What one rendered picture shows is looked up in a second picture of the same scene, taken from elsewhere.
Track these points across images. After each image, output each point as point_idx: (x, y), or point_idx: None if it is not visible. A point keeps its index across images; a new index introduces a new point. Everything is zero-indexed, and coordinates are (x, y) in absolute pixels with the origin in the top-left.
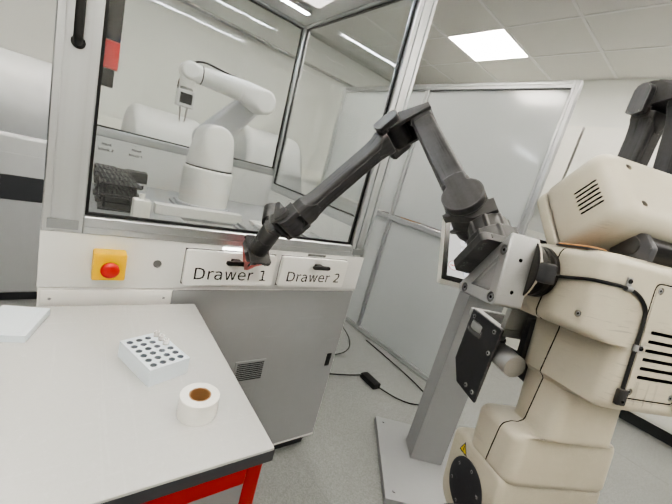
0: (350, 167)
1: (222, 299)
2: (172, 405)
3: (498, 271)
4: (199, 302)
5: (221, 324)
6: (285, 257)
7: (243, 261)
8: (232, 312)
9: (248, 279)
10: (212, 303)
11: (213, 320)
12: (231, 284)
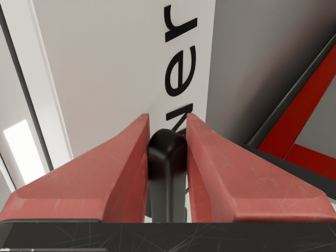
0: None
1: (222, 70)
2: None
3: None
4: (219, 132)
5: (266, 25)
6: None
7: (148, 178)
8: (254, 4)
9: (193, 21)
10: (226, 94)
11: (255, 57)
12: (204, 95)
